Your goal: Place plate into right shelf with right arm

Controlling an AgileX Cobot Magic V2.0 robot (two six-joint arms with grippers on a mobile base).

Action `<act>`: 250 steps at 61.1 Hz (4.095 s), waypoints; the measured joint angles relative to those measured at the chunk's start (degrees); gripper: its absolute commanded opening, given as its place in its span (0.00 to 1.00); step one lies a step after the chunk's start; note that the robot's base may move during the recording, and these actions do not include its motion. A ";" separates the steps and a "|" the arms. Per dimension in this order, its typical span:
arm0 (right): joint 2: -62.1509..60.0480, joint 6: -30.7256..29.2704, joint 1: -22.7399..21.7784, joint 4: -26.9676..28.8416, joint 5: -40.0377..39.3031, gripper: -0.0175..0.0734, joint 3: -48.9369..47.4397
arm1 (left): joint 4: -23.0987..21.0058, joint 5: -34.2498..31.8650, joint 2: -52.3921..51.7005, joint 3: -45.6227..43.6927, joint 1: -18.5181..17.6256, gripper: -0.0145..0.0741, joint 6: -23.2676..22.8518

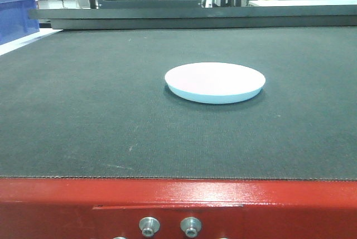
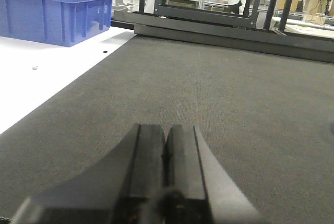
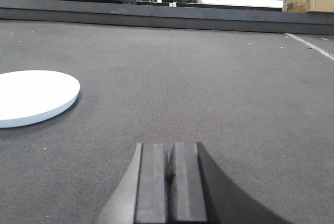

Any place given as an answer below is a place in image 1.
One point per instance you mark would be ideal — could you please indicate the light blue round plate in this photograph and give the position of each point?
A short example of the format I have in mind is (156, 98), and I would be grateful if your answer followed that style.
(215, 82)

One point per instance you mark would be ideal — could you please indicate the dark conveyor belt mat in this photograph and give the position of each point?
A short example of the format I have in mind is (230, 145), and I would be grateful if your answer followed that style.
(95, 104)

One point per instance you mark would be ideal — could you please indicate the right silver hex bolt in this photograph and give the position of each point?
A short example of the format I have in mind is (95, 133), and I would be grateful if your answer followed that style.
(191, 226)

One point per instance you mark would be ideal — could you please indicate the silver hex bolt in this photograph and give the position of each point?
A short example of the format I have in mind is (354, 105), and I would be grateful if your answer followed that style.
(191, 226)
(149, 226)

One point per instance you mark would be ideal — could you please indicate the left silver hex bolt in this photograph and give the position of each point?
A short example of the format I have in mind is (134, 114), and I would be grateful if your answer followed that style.
(149, 226)

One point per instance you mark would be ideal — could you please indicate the white background table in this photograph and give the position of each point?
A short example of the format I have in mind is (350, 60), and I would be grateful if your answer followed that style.
(294, 3)

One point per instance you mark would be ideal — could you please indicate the blue plastic bin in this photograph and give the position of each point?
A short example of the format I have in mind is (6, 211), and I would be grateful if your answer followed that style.
(15, 21)

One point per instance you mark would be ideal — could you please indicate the red metal machine frame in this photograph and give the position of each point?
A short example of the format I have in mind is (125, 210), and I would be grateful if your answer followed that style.
(113, 208)

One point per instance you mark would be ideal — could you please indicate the dark grey metal end rail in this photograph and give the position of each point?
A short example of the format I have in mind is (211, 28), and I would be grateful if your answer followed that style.
(197, 18)

